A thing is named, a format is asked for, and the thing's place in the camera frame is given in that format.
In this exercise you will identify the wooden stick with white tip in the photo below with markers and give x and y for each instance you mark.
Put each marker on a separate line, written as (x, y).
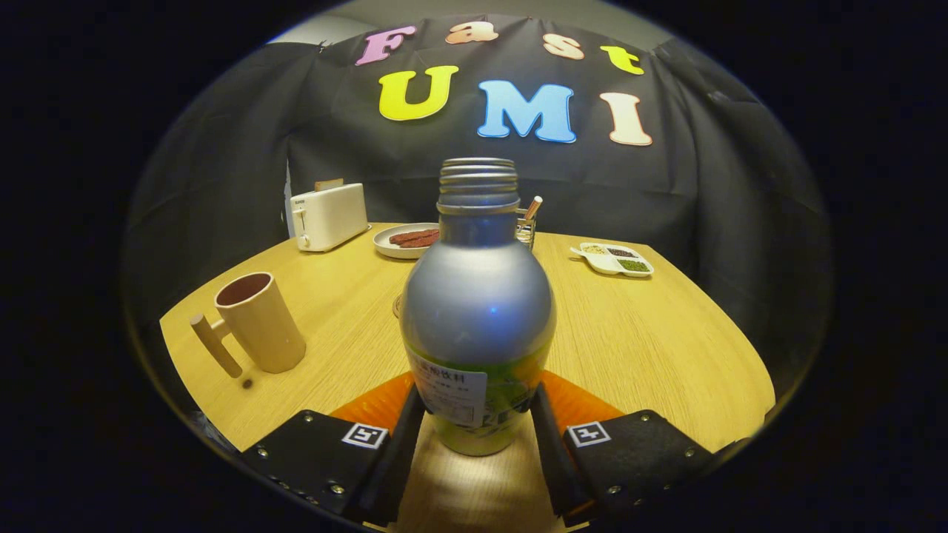
(533, 207)

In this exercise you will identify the white divided dish with beans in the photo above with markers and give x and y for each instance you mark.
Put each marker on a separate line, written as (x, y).
(611, 260)

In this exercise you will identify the white round plate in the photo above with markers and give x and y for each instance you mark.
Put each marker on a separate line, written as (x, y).
(392, 250)

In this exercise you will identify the toast slice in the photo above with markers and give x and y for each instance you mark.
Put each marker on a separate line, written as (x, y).
(329, 184)

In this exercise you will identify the white toaster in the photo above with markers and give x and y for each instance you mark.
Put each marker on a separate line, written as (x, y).
(329, 218)

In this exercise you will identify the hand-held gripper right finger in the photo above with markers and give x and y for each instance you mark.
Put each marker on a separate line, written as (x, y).
(552, 466)

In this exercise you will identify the silver bottle with green label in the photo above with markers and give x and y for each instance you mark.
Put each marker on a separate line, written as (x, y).
(478, 311)

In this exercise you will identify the wooden table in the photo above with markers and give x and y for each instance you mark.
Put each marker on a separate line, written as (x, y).
(629, 333)

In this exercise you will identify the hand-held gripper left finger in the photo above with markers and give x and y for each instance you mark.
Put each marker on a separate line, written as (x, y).
(392, 474)

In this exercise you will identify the brown meat slice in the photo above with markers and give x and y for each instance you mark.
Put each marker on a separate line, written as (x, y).
(411, 235)
(422, 243)

